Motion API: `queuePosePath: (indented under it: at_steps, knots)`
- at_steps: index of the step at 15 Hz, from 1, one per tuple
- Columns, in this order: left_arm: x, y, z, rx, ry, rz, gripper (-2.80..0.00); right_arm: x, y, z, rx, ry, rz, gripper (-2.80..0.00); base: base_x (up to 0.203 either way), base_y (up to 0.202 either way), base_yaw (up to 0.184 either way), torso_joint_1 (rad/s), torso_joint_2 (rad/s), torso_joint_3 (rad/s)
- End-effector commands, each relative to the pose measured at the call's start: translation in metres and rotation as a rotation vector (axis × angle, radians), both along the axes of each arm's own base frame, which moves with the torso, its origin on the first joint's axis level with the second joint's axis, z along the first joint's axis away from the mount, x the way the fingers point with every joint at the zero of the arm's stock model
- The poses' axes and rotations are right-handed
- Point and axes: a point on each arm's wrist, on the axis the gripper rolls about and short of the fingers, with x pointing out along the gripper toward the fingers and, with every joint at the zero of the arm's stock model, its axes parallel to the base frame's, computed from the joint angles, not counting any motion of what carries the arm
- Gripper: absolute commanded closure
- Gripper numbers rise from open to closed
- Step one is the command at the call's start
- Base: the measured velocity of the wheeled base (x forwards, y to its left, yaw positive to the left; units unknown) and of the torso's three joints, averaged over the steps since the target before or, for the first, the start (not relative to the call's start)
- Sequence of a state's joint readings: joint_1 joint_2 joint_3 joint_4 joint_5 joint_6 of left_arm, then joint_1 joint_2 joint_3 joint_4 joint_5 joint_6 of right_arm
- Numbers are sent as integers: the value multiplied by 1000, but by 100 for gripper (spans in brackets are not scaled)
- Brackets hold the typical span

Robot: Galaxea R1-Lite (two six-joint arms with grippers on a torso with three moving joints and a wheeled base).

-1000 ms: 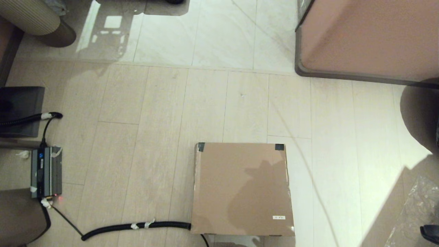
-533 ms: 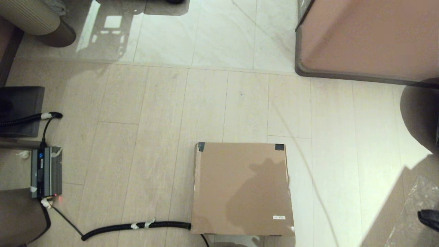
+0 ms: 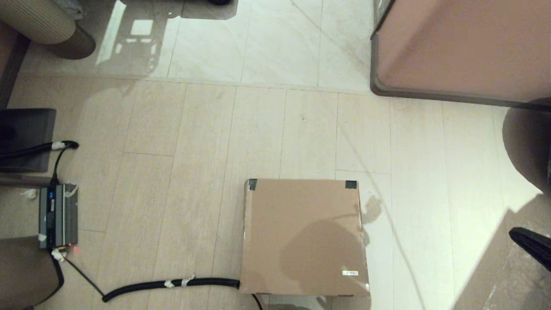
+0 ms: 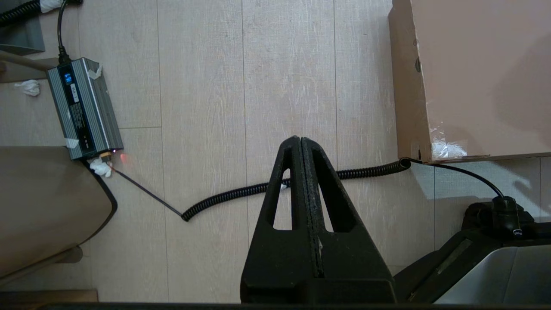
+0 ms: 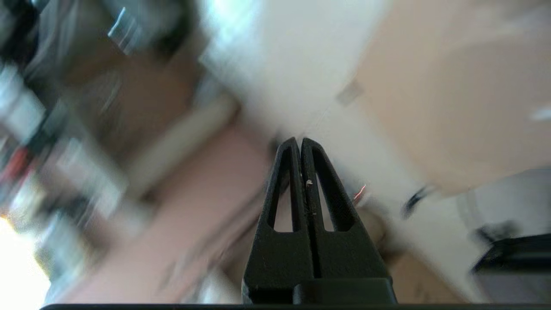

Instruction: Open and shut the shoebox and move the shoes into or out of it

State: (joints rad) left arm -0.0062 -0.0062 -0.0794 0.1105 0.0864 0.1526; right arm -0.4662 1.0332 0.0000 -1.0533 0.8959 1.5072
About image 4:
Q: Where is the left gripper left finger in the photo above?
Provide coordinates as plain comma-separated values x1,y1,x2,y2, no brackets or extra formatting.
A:
240,136,322,304

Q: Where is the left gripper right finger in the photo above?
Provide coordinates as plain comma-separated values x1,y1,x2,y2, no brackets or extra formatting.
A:
303,138,395,281

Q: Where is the brown cardboard shoe box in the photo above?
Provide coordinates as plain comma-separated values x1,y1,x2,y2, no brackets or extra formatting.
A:
388,0,551,164

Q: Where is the black robot base chassis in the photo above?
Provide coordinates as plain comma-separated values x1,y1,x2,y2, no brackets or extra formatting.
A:
393,197,551,304

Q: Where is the grey power supply box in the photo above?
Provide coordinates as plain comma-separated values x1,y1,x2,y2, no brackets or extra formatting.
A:
46,57,124,161

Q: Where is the brown rounded furniture base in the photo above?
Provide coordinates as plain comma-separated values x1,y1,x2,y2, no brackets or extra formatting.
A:
0,146,116,280

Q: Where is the white crumpled tape scrap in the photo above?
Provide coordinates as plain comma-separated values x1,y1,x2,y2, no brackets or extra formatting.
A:
14,80,41,96

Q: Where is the brown wooden bar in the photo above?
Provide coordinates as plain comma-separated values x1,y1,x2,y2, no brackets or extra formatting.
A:
0,50,62,84

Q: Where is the dark grey square platform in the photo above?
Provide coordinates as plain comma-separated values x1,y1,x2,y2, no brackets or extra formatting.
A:
0,16,46,56

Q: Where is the black corrugated cable conduit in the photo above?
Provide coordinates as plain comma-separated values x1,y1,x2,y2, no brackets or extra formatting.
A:
181,157,522,236
0,0,83,27

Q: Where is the thin black floor cable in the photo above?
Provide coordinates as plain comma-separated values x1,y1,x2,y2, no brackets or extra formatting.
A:
108,166,186,217

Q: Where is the short black plug cable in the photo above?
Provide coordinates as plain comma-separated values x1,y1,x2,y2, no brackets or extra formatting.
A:
57,0,73,66

